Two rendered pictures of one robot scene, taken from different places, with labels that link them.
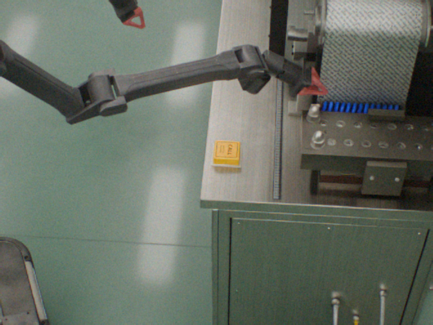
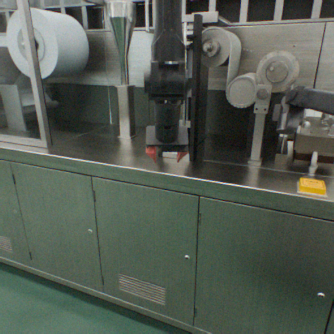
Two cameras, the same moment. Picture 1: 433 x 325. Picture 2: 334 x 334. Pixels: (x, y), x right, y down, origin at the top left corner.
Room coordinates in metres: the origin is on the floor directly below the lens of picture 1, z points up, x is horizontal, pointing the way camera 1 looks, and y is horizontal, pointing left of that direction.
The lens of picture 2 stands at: (1.76, 0.89, 1.30)
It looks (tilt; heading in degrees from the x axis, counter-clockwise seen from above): 21 degrees down; 288
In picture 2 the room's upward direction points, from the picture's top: straight up
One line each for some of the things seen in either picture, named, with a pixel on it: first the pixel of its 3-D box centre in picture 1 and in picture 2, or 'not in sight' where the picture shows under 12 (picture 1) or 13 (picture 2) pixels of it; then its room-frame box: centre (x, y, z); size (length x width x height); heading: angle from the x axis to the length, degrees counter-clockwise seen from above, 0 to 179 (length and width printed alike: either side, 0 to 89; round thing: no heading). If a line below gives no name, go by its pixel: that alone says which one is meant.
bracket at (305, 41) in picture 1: (301, 69); (259, 125); (1.75, -0.23, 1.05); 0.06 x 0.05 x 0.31; 86
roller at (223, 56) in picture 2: not in sight; (219, 49); (1.95, -0.42, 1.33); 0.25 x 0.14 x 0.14; 86
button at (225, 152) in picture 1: (227, 152); (312, 186); (1.57, -0.03, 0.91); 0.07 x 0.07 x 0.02; 86
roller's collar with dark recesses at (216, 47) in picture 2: not in sight; (211, 47); (1.97, -0.26, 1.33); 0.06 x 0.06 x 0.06; 86
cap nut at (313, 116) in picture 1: (314, 111); (306, 127); (1.58, -0.25, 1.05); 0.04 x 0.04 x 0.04
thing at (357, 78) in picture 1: (364, 82); not in sight; (1.65, -0.39, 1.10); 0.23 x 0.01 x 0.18; 86
